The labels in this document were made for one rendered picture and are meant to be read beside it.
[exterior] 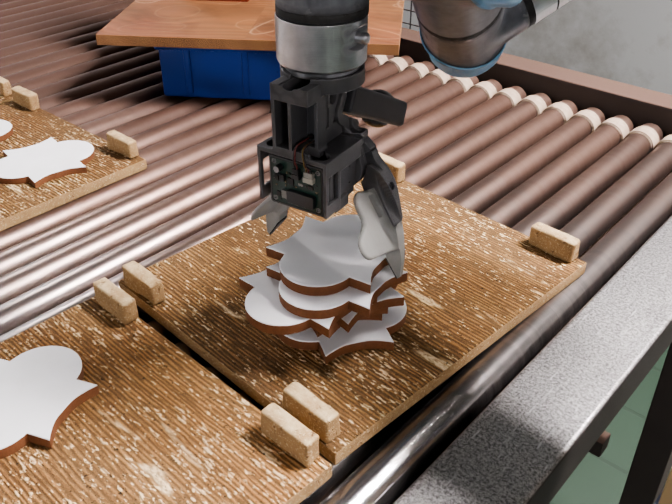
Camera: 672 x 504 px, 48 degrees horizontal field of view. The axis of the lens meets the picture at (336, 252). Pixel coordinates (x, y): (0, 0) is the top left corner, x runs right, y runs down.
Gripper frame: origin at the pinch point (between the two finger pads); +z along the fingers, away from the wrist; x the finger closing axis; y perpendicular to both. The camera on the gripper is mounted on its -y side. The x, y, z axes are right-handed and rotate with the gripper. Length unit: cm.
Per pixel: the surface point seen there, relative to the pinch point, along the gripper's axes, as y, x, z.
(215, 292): 3.9, -13.2, 7.8
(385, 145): -42.1, -17.0, 9.8
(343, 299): 5.5, 4.2, 0.7
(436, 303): -7.1, 8.3, 7.8
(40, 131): -14, -63, 8
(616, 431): -97, 23, 101
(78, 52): -48, -92, 10
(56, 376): 23.0, -16.3, 6.6
